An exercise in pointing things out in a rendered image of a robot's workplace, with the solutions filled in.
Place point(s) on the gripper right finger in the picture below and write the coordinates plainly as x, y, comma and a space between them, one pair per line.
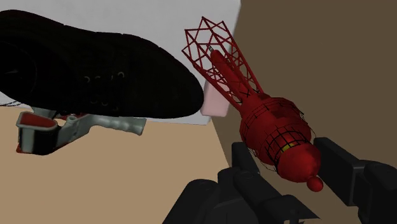
356, 173

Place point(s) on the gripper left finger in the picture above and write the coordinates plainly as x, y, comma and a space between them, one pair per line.
248, 183

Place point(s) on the red lattice tower toy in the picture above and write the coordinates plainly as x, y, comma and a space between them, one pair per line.
273, 124

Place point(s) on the pink block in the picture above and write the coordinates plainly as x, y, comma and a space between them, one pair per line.
214, 102

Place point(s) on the black lace-up shoe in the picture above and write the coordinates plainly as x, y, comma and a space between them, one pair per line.
93, 71

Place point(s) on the grey and red clamp tool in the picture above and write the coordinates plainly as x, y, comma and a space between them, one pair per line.
46, 133

